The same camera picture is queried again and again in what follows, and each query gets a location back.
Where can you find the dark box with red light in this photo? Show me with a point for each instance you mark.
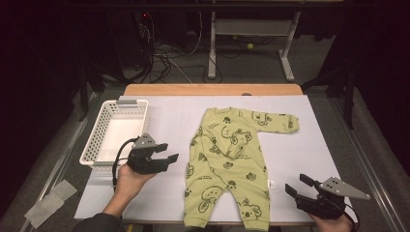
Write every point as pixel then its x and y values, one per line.
pixel 129 35

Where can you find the white table mat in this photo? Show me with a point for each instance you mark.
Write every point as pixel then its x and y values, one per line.
pixel 306 154

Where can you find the white metal desk frame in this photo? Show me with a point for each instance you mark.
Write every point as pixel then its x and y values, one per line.
pixel 254 27

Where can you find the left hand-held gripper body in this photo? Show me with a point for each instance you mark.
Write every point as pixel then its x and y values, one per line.
pixel 143 161

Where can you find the grey tape patch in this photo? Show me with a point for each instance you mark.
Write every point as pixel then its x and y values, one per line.
pixel 48 203

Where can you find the yellow tennis ball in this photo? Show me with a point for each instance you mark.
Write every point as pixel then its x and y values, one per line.
pixel 250 46

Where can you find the black stand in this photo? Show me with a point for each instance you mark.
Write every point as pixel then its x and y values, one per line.
pixel 83 93
pixel 349 103

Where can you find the white perforated plastic basket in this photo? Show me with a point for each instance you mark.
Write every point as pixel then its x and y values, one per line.
pixel 122 111

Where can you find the metal floor rail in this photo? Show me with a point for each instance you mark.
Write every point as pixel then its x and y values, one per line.
pixel 58 166
pixel 377 190

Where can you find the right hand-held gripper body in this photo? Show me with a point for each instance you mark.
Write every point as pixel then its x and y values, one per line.
pixel 325 203

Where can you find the green printed baby romper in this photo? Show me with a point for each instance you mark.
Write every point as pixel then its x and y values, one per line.
pixel 225 167

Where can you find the person's left hand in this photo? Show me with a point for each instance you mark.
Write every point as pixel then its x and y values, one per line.
pixel 129 183

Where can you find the person's right hand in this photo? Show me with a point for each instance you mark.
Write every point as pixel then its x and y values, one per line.
pixel 335 225

